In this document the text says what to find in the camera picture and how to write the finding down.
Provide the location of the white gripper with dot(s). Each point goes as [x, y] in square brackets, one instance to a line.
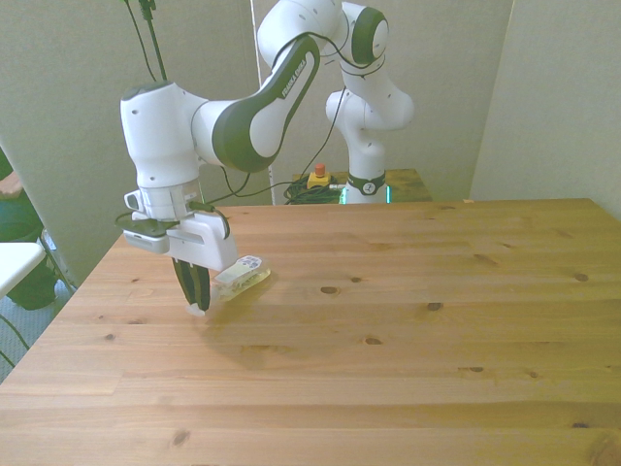
[208, 242]

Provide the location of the clear sanitizer pump bottle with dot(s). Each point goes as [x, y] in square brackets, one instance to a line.
[242, 276]

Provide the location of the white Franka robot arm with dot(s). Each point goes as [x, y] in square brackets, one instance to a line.
[160, 136]

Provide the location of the bystander hand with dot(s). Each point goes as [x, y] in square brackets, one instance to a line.
[10, 186]

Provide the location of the yellow emergency stop button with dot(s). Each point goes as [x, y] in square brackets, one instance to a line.
[319, 178]

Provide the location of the white side table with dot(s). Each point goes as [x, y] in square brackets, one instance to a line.
[14, 264]

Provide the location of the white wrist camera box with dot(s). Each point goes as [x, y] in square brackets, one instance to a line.
[145, 241]

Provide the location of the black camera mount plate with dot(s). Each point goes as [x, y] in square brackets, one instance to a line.
[145, 224]

